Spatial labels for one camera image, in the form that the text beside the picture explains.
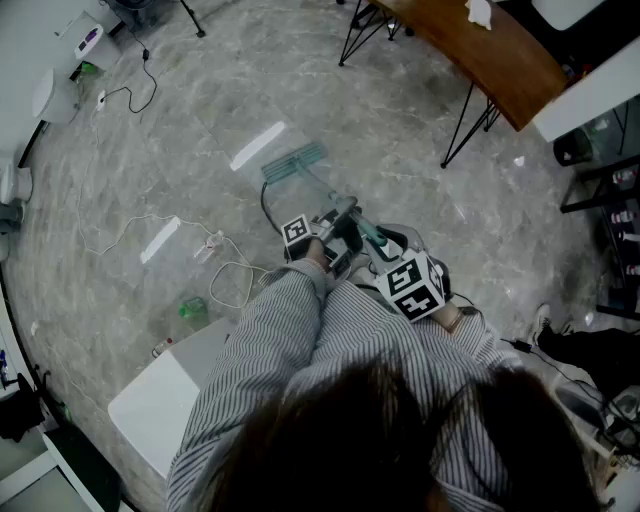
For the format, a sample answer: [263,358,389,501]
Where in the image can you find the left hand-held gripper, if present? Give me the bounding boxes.
[282,196,364,279]

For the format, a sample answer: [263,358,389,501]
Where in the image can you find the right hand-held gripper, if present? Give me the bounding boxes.
[368,224,451,322]

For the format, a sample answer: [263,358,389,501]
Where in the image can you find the teal mop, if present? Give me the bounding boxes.
[261,141,397,251]

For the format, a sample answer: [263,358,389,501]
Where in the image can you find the person's right forearm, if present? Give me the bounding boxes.
[414,297,506,366]

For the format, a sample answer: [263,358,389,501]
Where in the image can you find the person's left forearm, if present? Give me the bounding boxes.
[234,244,334,361]

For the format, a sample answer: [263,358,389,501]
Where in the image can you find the grey marble floor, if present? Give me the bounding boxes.
[0,0,626,512]

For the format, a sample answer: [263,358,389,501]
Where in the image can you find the person's striped shirt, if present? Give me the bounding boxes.
[164,269,526,512]

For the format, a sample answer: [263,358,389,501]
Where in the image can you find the clear plastic bottle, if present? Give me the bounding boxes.
[193,229,225,265]

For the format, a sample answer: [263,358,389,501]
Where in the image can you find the green plastic bottle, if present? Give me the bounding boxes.
[178,297,209,320]

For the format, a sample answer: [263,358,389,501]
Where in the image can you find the black waste bin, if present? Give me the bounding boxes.
[552,127,596,166]

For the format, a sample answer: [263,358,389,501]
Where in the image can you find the wooden table black legs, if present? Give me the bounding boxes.
[338,0,571,169]

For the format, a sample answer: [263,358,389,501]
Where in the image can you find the black metal shelf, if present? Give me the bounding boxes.
[559,154,640,321]

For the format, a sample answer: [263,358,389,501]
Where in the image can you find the black tripod leg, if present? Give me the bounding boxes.
[179,0,206,39]

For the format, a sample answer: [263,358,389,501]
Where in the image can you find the white crumpled cloth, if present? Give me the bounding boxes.
[464,0,494,31]

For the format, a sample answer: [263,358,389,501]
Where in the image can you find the white counter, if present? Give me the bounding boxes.
[532,49,640,144]

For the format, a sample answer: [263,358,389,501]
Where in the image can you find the white cabinet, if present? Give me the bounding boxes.
[107,317,236,481]

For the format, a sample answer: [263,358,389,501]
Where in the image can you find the white bin purple lid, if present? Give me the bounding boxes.
[73,23,121,71]

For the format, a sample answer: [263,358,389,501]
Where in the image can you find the white cylindrical bin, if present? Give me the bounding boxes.
[32,67,81,125]

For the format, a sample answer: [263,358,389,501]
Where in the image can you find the white toilet with tank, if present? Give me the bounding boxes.
[0,162,34,206]

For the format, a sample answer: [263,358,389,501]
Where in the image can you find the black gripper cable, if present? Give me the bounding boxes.
[259,180,286,236]

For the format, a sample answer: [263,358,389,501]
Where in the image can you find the thin black cable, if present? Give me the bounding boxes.
[499,337,606,406]

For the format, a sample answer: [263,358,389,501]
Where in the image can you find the long white cable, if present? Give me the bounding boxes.
[77,89,271,309]

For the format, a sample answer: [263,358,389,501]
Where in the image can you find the black cable with adapter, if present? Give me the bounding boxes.
[102,19,159,115]

